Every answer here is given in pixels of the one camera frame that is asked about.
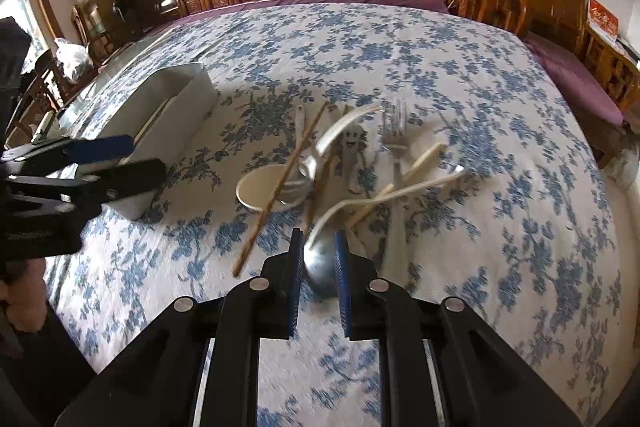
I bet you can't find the white ceramic soup spoon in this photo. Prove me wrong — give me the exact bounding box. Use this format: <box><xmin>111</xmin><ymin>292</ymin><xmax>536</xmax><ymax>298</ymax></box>
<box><xmin>277</xmin><ymin>177</ymin><xmax>315</xmax><ymax>208</ymax></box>
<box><xmin>236</xmin><ymin>104</ymin><xmax>308</xmax><ymax>214</ymax></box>

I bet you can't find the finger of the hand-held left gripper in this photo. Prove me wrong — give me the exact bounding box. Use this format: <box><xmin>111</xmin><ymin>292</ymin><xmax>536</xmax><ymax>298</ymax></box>
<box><xmin>0</xmin><ymin>135</ymin><xmax>135</xmax><ymax>176</ymax></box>
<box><xmin>7</xmin><ymin>158</ymin><xmax>167</xmax><ymax>214</ymax></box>

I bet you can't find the wooden side table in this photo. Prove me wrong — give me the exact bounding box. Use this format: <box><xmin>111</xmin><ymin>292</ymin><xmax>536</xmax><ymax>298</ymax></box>
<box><xmin>582</xmin><ymin>29</ymin><xmax>640</xmax><ymax>112</ymax></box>

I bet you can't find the person's left hand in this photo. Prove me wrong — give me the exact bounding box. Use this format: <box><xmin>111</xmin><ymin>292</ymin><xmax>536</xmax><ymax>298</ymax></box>
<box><xmin>0</xmin><ymin>258</ymin><xmax>49</xmax><ymax>334</ymax></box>

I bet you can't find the blue floral bedspread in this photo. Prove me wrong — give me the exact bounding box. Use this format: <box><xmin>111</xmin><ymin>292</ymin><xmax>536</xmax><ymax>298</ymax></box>
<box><xmin>42</xmin><ymin>0</ymin><xmax>623</xmax><ymax>427</ymax></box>

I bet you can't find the person's left forearm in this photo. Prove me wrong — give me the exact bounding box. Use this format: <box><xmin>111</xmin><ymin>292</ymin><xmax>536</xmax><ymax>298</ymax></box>
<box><xmin>0</xmin><ymin>307</ymin><xmax>103</xmax><ymax>427</ymax></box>

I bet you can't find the steel fork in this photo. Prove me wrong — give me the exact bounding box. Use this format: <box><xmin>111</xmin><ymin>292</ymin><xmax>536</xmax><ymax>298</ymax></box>
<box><xmin>393</xmin><ymin>98</ymin><xmax>412</xmax><ymax>188</ymax></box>
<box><xmin>381</xmin><ymin>108</ymin><xmax>405</xmax><ymax>194</ymax></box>

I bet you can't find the white plastic organizer box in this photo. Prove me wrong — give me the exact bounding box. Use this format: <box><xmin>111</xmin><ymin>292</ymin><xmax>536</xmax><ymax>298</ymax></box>
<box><xmin>95</xmin><ymin>63</ymin><xmax>219</xmax><ymax>220</ymax></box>

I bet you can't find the steel spoon with smiley face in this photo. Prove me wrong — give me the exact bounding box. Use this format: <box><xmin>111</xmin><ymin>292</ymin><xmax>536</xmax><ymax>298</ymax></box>
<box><xmin>342</xmin><ymin>123</ymin><xmax>368</xmax><ymax>198</ymax></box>

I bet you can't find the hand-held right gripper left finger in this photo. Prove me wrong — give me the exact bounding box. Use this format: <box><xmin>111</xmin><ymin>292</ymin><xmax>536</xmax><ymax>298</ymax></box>
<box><xmin>55</xmin><ymin>228</ymin><xmax>304</xmax><ymax>427</ymax></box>

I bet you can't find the red printed carton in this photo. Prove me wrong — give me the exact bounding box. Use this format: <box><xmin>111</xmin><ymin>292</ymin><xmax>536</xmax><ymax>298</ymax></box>
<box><xmin>585</xmin><ymin>0</ymin><xmax>621</xmax><ymax>45</ymax></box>

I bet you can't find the brown wooden chopstick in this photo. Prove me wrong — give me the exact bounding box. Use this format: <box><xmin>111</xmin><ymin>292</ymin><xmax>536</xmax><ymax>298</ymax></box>
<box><xmin>304</xmin><ymin>106</ymin><xmax>348</xmax><ymax>229</ymax></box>
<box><xmin>234</xmin><ymin>102</ymin><xmax>329</xmax><ymax>279</ymax></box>

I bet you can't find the large steel spoon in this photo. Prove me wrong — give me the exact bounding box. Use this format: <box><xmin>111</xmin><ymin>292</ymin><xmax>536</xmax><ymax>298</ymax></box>
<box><xmin>304</xmin><ymin>169</ymin><xmax>467</xmax><ymax>303</ymax></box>

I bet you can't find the wooden chair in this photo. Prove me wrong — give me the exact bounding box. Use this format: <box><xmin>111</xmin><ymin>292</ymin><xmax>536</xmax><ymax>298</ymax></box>
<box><xmin>70</xmin><ymin>0</ymin><xmax>146</xmax><ymax>64</ymax></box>

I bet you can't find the window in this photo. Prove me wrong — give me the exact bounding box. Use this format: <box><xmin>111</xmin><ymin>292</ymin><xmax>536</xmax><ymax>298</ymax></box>
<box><xmin>0</xmin><ymin>0</ymin><xmax>53</xmax><ymax>58</ymax></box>

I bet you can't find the cream chopstick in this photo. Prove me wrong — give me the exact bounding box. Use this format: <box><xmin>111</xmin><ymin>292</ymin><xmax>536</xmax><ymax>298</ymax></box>
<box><xmin>134</xmin><ymin>98</ymin><xmax>175</xmax><ymax>142</ymax></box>
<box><xmin>346</xmin><ymin>144</ymin><xmax>447</xmax><ymax>229</ymax></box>

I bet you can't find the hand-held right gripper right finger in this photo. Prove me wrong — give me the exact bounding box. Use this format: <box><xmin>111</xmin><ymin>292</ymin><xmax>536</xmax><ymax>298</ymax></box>
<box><xmin>334</xmin><ymin>231</ymin><xmax>583</xmax><ymax>427</ymax></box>

